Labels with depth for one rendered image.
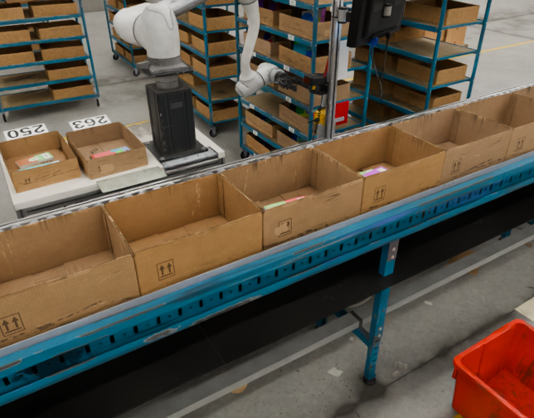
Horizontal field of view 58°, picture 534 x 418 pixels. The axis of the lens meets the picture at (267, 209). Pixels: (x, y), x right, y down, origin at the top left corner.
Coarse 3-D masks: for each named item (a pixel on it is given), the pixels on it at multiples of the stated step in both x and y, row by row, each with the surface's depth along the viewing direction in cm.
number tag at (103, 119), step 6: (78, 120) 253; (84, 120) 253; (90, 120) 254; (96, 120) 254; (102, 120) 255; (108, 120) 255; (72, 126) 248; (78, 126) 248; (84, 126) 249; (90, 126) 250
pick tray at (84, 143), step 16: (96, 128) 251; (112, 128) 255; (80, 144) 250; (96, 144) 253; (112, 144) 253; (128, 144) 253; (80, 160) 227; (96, 160) 219; (112, 160) 223; (128, 160) 227; (144, 160) 232; (96, 176) 222
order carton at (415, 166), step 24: (336, 144) 186; (360, 144) 193; (384, 144) 201; (408, 144) 192; (432, 144) 181; (360, 168) 199; (408, 168) 169; (432, 168) 177; (384, 192) 168; (408, 192) 176
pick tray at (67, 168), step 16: (0, 144) 234; (16, 144) 238; (32, 144) 243; (48, 144) 247; (64, 144) 239; (16, 160) 238; (64, 160) 217; (16, 176) 208; (32, 176) 212; (48, 176) 216; (64, 176) 220; (80, 176) 224
